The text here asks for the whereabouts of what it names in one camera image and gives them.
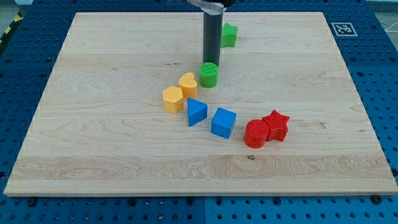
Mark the green star block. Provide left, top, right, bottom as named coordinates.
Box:
left=221, top=23, right=238, bottom=48

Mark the red star block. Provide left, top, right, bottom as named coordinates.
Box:
left=262, top=110, right=290, bottom=142

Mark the blue triangle block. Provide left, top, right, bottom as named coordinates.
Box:
left=187, top=98, right=208, bottom=126

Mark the blue cube block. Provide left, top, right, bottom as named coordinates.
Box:
left=211, top=108, right=236, bottom=139

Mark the yellow hexagon block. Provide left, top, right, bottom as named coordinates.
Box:
left=162, top=86, right=184, bottom=113

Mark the yellow heart block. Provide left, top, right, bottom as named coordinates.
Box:
left=178, top=72, right=198, bottom=98

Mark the green cylinder block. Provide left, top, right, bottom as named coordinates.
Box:
left=199, top=62, right=218, bottom=88

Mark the red cylinder block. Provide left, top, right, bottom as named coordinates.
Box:
left=244, top=119, right=269, bottom=149

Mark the wooden board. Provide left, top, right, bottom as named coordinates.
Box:
left=4, top=12, right=397, bottom=197

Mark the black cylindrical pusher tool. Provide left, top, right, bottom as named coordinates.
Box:
left=203, top=12, right=223, bottom=66

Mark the white fiducial marker tag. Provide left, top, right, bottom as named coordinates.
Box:
left=331, top=22, right=358, bottom=37

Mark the silver tool mount clamp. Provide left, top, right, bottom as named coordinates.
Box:
left=187, top=0, right=225, bottom=15

